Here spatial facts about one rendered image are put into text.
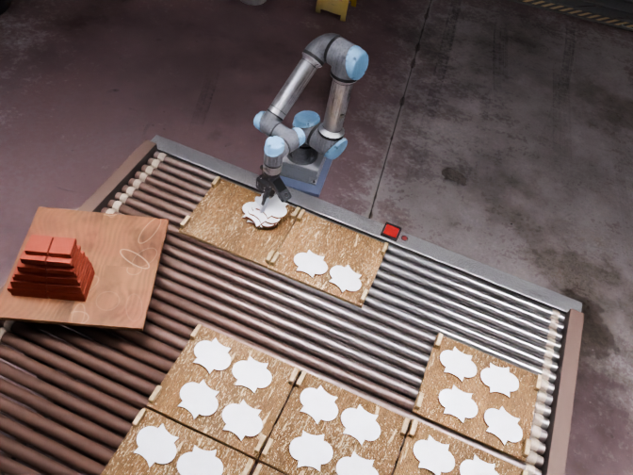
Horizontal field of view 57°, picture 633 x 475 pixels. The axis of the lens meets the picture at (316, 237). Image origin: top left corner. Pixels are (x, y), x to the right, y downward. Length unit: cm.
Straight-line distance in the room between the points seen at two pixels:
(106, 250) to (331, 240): 90
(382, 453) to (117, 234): 127
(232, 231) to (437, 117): 274
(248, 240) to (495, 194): 237
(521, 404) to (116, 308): 149
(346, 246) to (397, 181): 176
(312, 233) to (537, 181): 250
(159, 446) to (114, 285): 59
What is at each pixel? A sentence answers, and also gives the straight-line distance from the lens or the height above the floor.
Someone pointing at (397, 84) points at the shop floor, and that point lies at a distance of 509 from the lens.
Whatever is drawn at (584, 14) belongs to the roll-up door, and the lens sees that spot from 698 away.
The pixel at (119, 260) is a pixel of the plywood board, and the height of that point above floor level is 104.
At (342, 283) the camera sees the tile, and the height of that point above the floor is 95.
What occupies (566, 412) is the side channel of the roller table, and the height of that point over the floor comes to 95.
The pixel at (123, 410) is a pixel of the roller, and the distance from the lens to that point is 213.
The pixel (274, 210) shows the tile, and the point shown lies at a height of 100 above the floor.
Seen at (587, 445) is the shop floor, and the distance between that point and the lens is 355.
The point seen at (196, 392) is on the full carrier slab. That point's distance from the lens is 210.
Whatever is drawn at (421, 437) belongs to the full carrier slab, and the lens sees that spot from 214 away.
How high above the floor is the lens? 285
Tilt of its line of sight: 50 degrees down
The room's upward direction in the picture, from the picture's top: 12 degrees clockwise
